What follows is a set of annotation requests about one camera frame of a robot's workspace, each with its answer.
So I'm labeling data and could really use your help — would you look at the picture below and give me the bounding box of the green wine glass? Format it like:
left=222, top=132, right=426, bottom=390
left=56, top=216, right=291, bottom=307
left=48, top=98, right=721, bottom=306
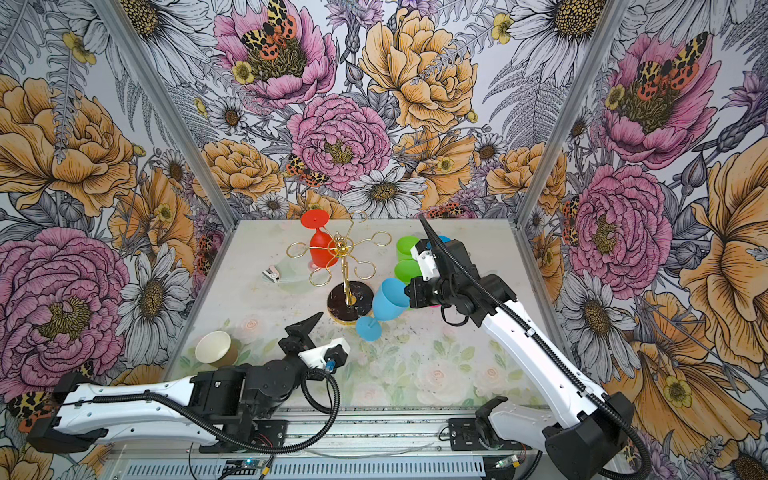
left=396, top=235, right=420, bottom=261
left=394, top=259, right=422, bottom=285

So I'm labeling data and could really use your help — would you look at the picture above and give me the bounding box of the red wine glass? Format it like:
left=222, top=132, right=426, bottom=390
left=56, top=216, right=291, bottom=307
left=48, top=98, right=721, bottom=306
left=300, top=209, right=338, bottom=268

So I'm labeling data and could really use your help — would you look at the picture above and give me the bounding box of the brown paper cup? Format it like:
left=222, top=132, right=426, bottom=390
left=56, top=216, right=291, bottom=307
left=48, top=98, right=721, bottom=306
left=194, top=330, right=239, bottom=368

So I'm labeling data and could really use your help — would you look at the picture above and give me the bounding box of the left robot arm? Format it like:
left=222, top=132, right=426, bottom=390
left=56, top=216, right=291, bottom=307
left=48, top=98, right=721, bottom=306
left=27, top=314, right=349, bottom=455

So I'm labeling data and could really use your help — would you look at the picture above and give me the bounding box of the black corrugated left cable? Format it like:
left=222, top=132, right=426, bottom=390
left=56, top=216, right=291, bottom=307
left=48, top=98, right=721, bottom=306
left=89, top=368, right=342, bottom=454

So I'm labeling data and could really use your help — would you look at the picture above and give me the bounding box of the gold wine glass rack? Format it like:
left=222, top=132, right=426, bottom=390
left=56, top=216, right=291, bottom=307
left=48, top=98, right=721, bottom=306
left=286, top=230, right=392, bottom=326

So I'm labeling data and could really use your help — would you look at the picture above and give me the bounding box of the left aluminium corner post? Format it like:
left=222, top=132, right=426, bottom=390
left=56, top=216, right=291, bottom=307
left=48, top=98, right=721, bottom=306
left=94, top=1, right=238, bottom=233

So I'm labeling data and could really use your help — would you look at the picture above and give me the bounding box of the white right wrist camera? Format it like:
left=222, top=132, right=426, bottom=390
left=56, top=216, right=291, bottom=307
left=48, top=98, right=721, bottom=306
left=410, top=239, right=439, bottom=281

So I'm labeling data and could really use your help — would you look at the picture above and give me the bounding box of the black corrugated right cable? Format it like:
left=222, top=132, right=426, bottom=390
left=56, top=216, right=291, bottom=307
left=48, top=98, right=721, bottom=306
left=418, top=214, right=652, bottom=480

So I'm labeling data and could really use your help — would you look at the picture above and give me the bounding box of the aluminium corner post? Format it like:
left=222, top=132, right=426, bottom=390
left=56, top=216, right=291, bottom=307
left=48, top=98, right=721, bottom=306
left=515, top=0, right=631, bottom=229
left=94, top=1, right=238, bottom=233

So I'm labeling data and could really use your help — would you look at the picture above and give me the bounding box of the black corrugated cable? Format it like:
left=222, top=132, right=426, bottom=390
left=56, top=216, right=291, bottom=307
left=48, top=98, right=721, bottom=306
left=418, top=214, right=652, bottom=480
left=89, top=368, right=342, bottom=454

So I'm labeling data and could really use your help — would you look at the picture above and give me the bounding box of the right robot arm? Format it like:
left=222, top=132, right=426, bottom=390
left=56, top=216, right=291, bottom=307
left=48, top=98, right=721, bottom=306
left=405, top=238, right=651, bottom=479

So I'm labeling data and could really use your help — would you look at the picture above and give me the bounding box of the aluminium front rail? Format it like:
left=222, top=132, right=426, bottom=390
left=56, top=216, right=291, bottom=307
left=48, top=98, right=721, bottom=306
left=100, top=408, right=562, bottom=479

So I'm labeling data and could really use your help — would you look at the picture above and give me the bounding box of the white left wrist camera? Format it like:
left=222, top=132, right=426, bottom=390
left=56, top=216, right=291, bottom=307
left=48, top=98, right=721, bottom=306
left=298, top=338, right=351, bottom=374

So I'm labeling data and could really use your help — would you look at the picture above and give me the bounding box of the right aluminium corner post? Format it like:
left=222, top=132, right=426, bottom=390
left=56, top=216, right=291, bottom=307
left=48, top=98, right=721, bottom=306
left=515, top=0, right=631, bottom=229

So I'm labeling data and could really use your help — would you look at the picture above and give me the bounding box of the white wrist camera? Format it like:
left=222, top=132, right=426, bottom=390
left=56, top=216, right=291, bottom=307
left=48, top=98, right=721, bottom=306
left=298, top=338, right=351, bottom=374
left=410, top=239, right=439, bottom=281

